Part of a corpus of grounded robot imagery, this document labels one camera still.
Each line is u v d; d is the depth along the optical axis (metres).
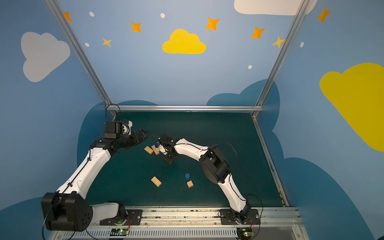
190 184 0.84
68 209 0.39
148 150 0.98
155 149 0.98
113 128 0.62
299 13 0.72
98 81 1.00
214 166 0.55
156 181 0.86
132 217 0.75
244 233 0.71
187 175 0.88
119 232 0.71
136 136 0.72
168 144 0.71
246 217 0.64
